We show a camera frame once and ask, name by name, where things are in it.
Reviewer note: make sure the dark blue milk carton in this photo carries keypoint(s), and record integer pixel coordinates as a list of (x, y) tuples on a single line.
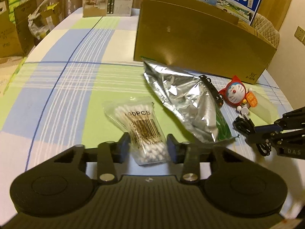
[(243, 9)]

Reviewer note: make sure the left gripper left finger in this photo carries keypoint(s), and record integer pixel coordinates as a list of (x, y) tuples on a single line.
[(69, 180)]

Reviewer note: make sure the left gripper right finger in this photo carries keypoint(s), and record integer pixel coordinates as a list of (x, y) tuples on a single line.
[(229, 181)]

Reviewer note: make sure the wall socket plate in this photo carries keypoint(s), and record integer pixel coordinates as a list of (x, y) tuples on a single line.
[(300, 34)]

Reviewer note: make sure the cardboard boxes pile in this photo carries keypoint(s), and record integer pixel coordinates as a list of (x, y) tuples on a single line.
[(24, 23)]

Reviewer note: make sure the red Doraemon figurine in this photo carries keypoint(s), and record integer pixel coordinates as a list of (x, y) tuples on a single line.
[(237, 95)]

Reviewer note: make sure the open brown cardboard box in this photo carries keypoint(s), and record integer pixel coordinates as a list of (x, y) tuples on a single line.
[(197, 36)]

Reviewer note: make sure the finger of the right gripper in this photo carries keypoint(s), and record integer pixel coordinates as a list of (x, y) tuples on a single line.
[(265, 134), (292, 120)]

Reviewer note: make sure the cotton swabs bag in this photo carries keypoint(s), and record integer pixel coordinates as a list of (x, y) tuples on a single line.
[(136, 116)]

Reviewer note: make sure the clear plastic tube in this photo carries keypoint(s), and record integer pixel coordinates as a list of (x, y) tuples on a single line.
[(264, 109)]

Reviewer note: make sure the quilted beige chair back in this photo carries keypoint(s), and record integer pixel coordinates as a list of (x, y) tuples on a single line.
[(263, 26)]

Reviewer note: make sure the black toy car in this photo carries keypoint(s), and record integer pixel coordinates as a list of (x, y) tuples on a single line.
[(216, 95)]

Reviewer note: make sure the silver foil pouch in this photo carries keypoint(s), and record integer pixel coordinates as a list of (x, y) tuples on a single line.
[(189, 99)]

